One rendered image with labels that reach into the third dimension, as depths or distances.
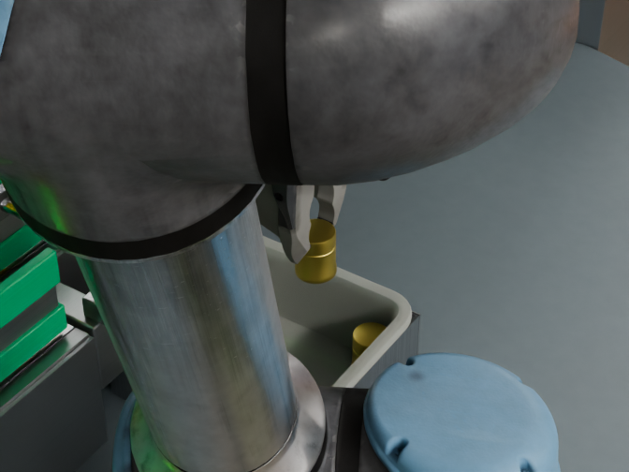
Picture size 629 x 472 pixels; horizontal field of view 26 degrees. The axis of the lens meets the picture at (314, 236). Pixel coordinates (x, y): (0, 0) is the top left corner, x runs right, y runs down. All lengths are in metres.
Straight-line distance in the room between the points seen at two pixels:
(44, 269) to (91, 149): 0.59
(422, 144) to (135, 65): 0.10
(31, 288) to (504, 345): 0.47
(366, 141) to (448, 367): 0.40
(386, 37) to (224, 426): 0.32
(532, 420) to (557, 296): 0.55
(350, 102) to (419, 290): 0.91
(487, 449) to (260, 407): 0.15
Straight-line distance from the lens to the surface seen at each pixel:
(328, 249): 1.13
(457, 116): 0.48
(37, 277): 1.07
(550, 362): 1.29
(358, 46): 0.45
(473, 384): 0.84
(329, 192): 1.13
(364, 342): 1.20
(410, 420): 0.81
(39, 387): 1.09
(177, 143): 0.47
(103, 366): 1.15
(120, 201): 0.51
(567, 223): 1.46
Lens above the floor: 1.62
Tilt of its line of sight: 38 degrees down
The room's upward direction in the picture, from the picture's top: straight up
